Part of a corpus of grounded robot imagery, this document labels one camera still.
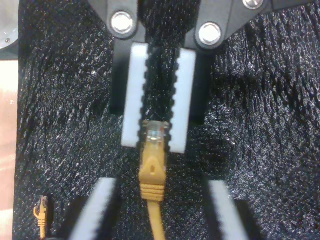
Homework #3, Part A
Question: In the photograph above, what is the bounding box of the yellow network cable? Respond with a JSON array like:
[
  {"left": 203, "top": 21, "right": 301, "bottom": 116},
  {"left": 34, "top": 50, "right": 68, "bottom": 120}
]
[{"left": 33, "top": 119, "right": 173, "bottom": 240}]

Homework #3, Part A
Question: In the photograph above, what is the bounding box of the black textured mat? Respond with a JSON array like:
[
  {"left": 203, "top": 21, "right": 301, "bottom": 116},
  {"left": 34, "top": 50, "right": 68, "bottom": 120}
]
[{"left": 13, "top": 0, "right": 320, "bottom": 240}]

